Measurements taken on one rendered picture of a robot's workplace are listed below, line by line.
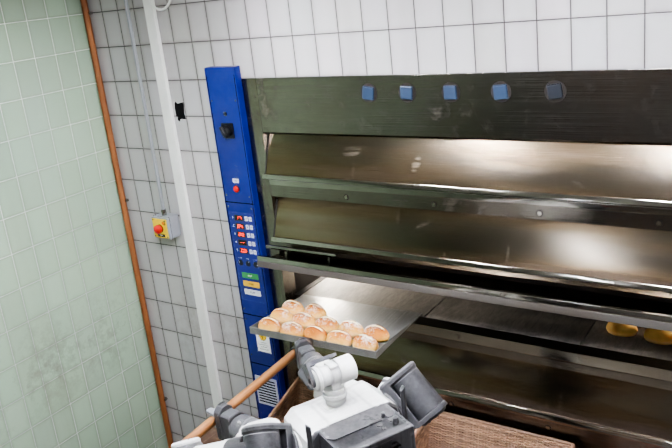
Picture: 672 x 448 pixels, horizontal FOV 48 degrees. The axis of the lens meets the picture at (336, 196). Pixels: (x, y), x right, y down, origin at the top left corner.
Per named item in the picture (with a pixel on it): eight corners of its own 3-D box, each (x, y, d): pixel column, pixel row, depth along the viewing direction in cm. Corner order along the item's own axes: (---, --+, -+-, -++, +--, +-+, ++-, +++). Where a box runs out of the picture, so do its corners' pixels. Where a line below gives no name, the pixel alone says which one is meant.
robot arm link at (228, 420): (206, 411, 222) (234, 422, 214) (230, 395, 229) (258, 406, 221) (213, 447, 225) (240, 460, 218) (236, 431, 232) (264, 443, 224)
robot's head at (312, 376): (348, 380, 187) (337, 351, 189) (318, 391, 183) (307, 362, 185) (340, 384, 192) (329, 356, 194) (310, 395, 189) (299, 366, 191)
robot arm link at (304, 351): (317, 366, 264) (330, 381, 254) (291, 374, 261) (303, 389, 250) (313, 334, 261) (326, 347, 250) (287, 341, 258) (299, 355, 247)
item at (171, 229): (166, 232, 341) (162, 211, 338) (181, 234, 335) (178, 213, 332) (154, 238, 335) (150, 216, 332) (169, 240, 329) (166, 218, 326)
